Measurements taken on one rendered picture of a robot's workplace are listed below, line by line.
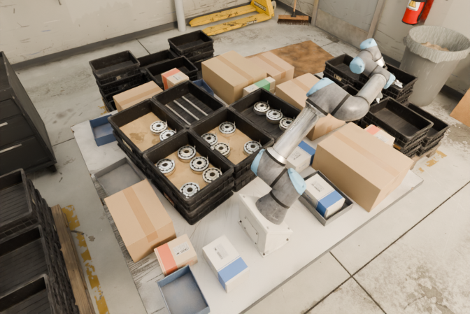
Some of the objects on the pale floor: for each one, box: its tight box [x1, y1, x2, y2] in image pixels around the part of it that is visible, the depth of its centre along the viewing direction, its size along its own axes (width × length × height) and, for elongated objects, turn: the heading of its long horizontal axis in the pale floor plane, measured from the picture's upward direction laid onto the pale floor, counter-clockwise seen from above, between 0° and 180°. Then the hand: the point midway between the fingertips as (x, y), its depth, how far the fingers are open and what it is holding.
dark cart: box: [0, 51, 57, 176], centre depth 253 cm, size 60×45×90 cm
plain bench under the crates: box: [70, 92, 424, 314], centre depth 222 cm, size 160×160×70 cm
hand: (389, 95), depth 177 cm, fingers open, 14 cm apart
